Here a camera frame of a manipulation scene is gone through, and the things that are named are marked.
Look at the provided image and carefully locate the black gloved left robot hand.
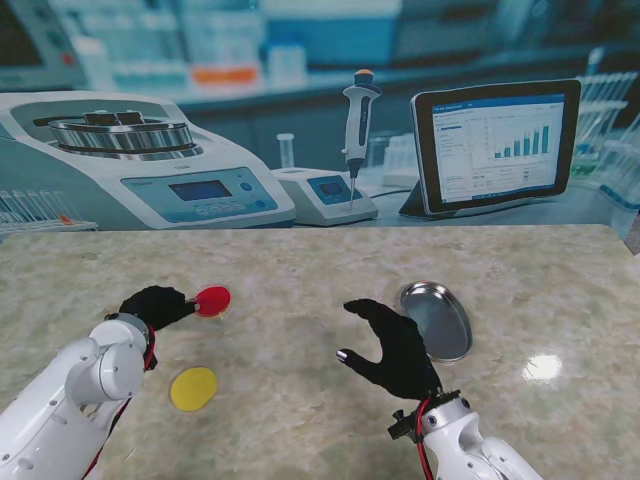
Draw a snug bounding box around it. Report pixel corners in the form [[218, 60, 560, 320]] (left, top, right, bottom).
[[118, 285, 199, 333]]

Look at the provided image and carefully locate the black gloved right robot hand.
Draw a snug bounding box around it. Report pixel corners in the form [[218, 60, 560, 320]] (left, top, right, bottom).
[[335, 298, 444, 401]]

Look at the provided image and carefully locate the clear culture dish yellow lid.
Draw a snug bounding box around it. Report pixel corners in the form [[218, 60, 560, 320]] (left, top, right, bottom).
[[169, 366, 220, 413]]

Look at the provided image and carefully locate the clear culture dish yellow base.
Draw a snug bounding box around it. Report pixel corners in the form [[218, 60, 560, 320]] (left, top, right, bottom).
[[193, 284, 234, 320]]

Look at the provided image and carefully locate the steel kidney tray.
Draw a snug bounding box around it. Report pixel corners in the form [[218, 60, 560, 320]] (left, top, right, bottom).
[[399, 280, 474, 364]]

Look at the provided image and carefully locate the printed laboratory backdrop poster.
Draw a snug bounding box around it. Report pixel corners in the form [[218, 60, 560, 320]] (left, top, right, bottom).
[[0, 0, 640, 234]]

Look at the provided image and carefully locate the red left wrist cable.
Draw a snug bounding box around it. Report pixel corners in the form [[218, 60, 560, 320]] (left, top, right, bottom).
[[82, 324, 158, 480]]

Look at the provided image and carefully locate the red wrist cable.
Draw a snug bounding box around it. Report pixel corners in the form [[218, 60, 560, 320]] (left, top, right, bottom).
[[413, 397, 436, 480], [82, 324, 158, 480]]

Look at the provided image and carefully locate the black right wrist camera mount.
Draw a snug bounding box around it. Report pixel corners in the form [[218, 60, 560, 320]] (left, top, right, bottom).
[[387, 409, 420, 442]]

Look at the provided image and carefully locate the red right wrist cable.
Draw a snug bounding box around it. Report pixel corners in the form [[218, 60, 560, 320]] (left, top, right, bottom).
[[413, 397, 436, 480]]

